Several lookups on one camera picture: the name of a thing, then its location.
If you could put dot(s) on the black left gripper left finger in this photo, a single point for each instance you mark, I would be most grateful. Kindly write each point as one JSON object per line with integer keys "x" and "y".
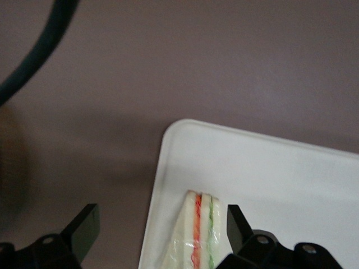
{"x": 56, "y": 252}

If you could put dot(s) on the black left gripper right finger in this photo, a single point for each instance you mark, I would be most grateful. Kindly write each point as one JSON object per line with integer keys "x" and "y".
{"x": 261, "y": 252}

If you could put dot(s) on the triangle sandwich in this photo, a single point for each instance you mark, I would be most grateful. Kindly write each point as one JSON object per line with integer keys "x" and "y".
{"x": 188, "y": 238}

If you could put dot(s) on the beige rectangular tray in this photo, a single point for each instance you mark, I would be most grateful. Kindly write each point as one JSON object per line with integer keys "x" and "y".
{"x": 266, "y": 182}

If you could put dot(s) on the round brown wicker basket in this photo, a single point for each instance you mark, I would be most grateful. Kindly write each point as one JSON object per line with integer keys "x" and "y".
{"x": 9, "y": 157}

